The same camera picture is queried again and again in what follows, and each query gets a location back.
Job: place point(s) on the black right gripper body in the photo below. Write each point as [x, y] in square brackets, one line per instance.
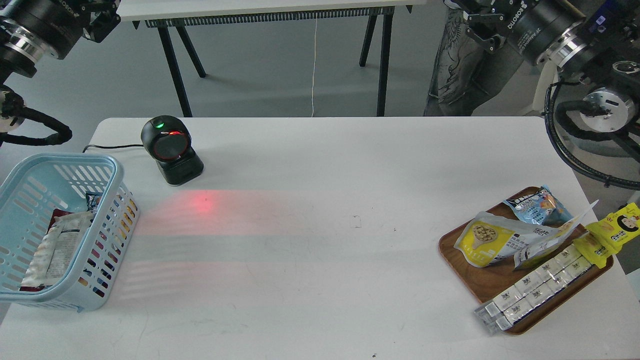
[541, 30]

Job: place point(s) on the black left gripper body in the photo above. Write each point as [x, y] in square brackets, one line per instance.
[57, 23]

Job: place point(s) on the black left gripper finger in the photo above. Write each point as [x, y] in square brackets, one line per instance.
[103, 18]

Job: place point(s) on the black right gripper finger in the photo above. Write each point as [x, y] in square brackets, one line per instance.
[482, 28]

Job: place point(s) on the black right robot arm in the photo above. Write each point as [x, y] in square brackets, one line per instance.
[596, 96]

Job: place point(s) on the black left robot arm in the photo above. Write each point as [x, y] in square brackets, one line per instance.
[19, 53]

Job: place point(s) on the light blue plastic basket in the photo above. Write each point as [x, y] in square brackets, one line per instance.
[31, 193]

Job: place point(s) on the blue snack packet in basket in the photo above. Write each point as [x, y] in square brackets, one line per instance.
[93, 200]

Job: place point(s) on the blue snack bag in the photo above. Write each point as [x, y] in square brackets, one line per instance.
[539, 207]

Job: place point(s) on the white red snack bag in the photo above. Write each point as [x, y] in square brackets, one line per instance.
[57, 248]

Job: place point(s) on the yellow snack packet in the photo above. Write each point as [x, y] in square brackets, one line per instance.
[607, 236]

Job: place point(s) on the silver white snack strip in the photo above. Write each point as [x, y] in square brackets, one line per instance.
[535, 289]

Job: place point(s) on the person in grey jeans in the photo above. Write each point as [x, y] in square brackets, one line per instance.
[464, 75]

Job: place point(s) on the grey white chair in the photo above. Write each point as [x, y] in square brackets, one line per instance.
[549, 75]

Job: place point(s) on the white table black legs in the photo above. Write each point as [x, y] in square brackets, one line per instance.
[260, 44]

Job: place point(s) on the black barcode scanner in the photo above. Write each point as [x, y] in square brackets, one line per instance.
[169, 142]

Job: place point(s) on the brown wooden tray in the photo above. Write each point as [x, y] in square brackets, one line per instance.
[486, 283]

